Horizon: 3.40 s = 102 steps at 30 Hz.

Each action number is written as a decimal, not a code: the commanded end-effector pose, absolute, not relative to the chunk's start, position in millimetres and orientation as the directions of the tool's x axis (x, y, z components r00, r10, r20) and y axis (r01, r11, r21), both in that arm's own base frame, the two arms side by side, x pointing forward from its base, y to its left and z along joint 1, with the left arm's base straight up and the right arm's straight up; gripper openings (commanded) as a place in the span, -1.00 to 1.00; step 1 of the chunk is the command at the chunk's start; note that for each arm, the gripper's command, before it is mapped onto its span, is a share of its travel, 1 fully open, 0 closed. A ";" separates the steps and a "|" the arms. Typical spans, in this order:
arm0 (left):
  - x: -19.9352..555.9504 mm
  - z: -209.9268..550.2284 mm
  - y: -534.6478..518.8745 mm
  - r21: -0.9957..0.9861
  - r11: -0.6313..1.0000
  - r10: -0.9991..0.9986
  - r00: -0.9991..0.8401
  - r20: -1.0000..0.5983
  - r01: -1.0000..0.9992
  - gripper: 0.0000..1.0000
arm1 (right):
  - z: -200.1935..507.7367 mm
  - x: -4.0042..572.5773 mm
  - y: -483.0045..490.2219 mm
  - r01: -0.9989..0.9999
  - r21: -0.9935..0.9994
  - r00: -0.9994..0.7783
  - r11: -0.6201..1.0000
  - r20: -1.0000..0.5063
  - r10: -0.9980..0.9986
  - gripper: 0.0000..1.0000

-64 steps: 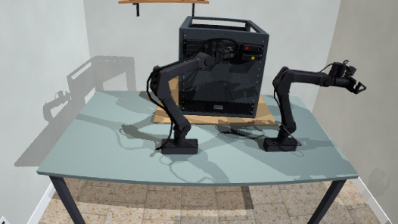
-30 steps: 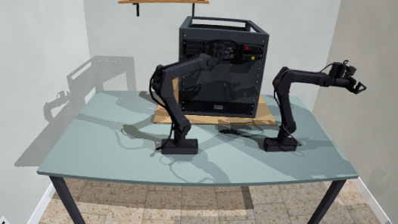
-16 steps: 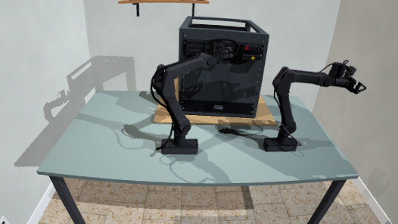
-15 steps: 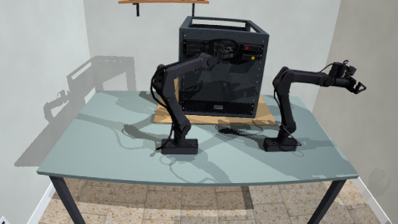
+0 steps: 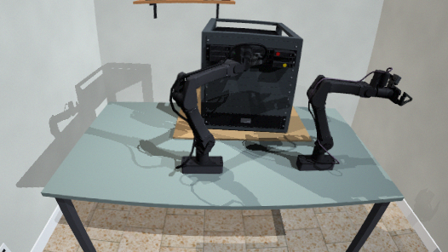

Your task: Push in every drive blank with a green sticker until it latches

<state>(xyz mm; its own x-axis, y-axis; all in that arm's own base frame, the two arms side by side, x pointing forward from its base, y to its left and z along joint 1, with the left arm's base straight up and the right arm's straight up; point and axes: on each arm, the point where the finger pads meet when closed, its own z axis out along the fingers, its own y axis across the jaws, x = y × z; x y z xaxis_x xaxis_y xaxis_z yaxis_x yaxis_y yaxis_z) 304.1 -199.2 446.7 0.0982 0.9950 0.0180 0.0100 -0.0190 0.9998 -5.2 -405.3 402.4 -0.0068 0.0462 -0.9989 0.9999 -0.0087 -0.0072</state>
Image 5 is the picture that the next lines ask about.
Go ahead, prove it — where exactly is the tan wooden board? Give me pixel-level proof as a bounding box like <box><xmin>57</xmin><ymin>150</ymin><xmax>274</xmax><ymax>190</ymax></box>
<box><xmin>173</xmin><ymin>87</ymin><xmax>312</xmax><ymax>142</ymax></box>

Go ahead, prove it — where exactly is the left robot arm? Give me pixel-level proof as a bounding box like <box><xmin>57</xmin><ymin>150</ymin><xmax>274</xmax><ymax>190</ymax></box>
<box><xmin>172</xmin><ymin>45</ymin><xmax>252</xmax><ymax>167</ymax></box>

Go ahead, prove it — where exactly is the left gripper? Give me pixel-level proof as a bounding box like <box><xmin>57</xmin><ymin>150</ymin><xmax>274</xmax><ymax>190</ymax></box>
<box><xmin>249</xmin><ymin>57</ymin><xmax>261</xmax><ymax>66</ymax></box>

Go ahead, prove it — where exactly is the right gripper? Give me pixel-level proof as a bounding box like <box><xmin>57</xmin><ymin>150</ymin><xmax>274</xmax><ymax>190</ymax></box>
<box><xmin>383</xmin><ymin>75</ymin><xmax>412</xmax><ymax>106</ymax></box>

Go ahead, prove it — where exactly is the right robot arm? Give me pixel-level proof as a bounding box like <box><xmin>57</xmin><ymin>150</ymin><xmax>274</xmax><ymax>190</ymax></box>
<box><xmin>298</xmin><ymin>73</ymin><xmax>390</xmax><ymax>164</ymax></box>

